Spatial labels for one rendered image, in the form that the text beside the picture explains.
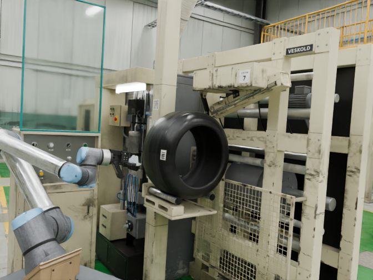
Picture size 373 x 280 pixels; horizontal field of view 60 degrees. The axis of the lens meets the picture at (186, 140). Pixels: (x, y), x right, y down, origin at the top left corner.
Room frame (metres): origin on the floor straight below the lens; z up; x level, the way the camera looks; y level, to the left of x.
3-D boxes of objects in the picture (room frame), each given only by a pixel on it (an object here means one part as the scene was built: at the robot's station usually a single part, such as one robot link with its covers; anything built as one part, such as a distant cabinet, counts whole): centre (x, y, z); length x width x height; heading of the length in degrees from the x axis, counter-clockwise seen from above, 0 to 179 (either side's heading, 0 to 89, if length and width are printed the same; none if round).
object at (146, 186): (2.35, 0.12, 0.90); 0.40 x 0.03 x 0.10; 126
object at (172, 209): (2.13, 0.13, 0.83); 0.36 x 0.09 x 0.06; 36
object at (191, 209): (2.21, 0.02, 0.80); 0.37 x 0.36 x 0.02; 126
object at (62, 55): (2.30, 0.89, 1.74); 0.55 x 0.02 x 0.95; 126
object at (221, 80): (2.28, -0.30, 1.71); 0.61 x 0.25 x 0.15; 36
